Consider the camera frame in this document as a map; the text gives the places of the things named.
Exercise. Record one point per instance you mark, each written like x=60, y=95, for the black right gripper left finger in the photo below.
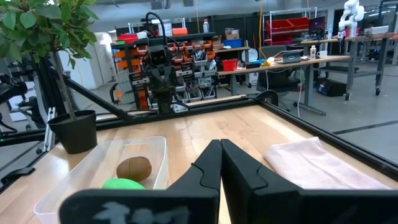
x=186, y=193

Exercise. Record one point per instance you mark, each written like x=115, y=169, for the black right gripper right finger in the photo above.
x=264, y=199

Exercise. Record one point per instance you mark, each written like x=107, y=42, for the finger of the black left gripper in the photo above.
x=155, y=73
x=169, y=73

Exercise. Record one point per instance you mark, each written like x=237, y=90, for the brown toy kiwi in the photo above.
x=134, y=169

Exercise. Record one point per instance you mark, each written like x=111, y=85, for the green ribbed toy vegetable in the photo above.
x=122, y=184

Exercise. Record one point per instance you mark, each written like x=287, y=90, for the clear plastic tupperware container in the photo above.
x=77, y=186

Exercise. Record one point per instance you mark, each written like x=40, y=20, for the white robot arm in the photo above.
x=351, y=15

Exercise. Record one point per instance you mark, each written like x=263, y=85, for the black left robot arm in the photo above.
x=164, y=102

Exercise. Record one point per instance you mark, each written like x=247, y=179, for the parts shelf with orange bins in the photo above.
x=192, y=62

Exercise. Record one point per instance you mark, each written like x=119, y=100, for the orange box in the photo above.
x=180, y=31

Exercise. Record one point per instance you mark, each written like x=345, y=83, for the red box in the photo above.
x=127, y=38

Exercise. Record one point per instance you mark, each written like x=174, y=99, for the white cabinet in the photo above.
x=99, y=62

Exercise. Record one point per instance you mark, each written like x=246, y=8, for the white bottle red cap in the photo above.
x=206, y=27

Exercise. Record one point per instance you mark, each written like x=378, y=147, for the red plastic bin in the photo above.
x=230, y=65

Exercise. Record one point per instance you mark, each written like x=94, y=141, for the pink folded cloth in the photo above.
x=320, y=165

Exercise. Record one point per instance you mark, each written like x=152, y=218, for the blue box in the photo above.
x=232, y=43

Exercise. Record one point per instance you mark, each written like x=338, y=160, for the brown cardboard box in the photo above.
x=232, y=33

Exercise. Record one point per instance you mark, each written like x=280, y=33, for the white round fan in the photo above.
x=249, y=55

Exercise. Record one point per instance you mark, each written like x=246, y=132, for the green artificial potted plant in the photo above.
x=74, y=133

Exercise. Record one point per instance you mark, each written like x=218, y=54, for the black office chair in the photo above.
x=276, y=81

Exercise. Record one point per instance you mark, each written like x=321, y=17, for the rack with red bins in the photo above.
x=280, y=28

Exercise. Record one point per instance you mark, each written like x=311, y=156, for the grey laptop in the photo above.
x=292, y=57

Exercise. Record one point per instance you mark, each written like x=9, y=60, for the black floor case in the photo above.
x=331, y=87

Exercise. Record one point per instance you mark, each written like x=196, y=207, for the wooden desk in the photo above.
x=323, y=61

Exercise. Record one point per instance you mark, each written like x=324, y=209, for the white mug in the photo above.
x=321, y=54

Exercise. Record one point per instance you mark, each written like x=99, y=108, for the dark computer monitor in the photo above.
x=317, y=25

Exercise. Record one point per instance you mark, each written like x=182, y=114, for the wooden table grey legs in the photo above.
x=350, y=68

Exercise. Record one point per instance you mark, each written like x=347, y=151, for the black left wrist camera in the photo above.
x=160, y=56

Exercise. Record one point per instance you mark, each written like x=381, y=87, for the black metal rig frame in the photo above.
x=373, y=161

